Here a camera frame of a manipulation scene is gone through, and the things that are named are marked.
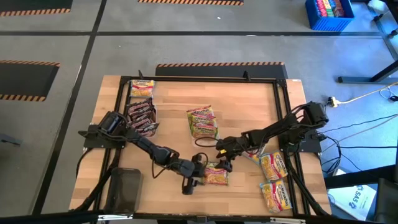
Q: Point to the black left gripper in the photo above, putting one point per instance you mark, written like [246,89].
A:
[186,168]

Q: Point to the black metal table frame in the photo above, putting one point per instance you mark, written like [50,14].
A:
[186,79]

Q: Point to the black metal beam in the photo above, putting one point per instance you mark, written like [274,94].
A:
[357,179]

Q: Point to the black metal crossbar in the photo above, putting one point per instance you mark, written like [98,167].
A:
[62,217]

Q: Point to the black metal stand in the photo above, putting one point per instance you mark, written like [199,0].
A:
[377,17]
[357,79]

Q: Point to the yellow green box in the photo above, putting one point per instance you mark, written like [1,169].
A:
[329,7]

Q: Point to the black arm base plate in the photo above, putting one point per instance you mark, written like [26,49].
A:
[311,146]
[90,140]

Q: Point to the dark smoky plastic container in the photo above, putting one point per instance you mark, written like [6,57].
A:
[124,189]

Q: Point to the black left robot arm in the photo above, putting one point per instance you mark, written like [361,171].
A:
[146,146]

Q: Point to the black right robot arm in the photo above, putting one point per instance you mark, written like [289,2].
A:
[280,127]

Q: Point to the clear plastic container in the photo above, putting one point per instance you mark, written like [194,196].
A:
[217,132]

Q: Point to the white printed cardboard box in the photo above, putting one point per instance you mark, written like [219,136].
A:
[354,202]

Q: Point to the silver metal bracket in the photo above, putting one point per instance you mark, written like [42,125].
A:
[287,220]
[115,216]

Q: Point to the blue plastic crate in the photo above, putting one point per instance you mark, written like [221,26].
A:
[329,25]

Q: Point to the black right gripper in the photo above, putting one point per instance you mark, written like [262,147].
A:
[233,146]

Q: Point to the dark red packets stack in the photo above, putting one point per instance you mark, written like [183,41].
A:
[157,113]

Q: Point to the maroon box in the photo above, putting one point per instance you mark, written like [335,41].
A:
[339,7]

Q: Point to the black hazard-striped floor mat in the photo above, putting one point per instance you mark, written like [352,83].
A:
[28,81]
[31,3]
[186,72]
[186,2]

